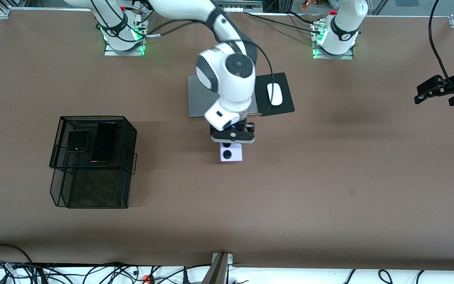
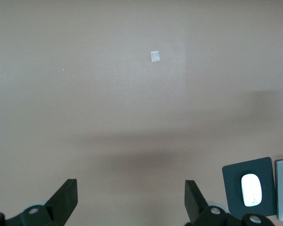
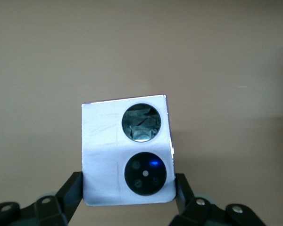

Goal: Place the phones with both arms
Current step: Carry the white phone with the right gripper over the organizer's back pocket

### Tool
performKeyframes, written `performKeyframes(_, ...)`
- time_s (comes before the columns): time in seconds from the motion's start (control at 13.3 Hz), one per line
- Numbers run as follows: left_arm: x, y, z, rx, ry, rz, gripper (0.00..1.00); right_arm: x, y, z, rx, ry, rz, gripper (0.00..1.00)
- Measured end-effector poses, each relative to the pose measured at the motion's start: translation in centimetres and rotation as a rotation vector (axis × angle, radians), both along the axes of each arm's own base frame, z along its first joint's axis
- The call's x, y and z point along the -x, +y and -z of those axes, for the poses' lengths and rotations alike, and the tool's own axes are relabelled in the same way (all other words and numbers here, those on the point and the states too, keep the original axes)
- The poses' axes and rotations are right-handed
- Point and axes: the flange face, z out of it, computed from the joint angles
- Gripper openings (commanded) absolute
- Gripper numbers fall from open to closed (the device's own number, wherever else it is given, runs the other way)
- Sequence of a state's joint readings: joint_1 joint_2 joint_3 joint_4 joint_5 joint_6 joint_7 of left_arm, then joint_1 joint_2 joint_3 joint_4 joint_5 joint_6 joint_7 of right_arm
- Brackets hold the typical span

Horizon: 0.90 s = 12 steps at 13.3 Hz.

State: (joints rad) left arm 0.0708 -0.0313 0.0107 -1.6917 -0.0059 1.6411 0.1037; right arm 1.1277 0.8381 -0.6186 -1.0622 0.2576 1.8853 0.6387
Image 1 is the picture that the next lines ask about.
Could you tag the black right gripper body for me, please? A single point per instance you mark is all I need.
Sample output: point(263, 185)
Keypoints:
point(248, 127)

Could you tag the lilac flip phone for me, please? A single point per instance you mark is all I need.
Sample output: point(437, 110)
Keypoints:
point(231, 156)

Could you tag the long black smartphone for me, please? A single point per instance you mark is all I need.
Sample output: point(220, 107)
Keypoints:
point(104, 142)

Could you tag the small black flip phone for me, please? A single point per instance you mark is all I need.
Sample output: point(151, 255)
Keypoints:
point(77, 141)

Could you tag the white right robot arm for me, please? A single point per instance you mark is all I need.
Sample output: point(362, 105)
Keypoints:
point(231, 79)

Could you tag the white computer mouse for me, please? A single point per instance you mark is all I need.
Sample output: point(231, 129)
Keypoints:
point(277, 96)

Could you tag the black mouse pad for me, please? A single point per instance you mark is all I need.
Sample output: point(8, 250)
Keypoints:
point(286, 106)

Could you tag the silver laptop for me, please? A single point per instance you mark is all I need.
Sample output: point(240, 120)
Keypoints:
point(195, 106)

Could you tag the white power strip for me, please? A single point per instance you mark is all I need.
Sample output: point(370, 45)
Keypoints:
point(246, 4)

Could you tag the black mesh two-tier tray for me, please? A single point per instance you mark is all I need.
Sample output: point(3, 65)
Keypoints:
point(93, 185)

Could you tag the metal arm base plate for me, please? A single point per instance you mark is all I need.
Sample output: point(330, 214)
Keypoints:
point(333, 56)
point(124, 52)

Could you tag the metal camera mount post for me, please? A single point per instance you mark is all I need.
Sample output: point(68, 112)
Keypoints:
point(217, 272)

